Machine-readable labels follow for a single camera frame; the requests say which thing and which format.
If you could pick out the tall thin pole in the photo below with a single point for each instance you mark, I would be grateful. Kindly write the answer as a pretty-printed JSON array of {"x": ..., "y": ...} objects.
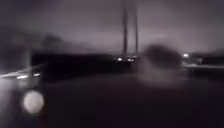
[
  {"x": 136, "y": 30},
  {"x": 125, "y": 30}
]

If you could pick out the dark bush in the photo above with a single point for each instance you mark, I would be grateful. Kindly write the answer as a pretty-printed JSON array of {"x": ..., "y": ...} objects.
[{"x": 161, "y": 56}]

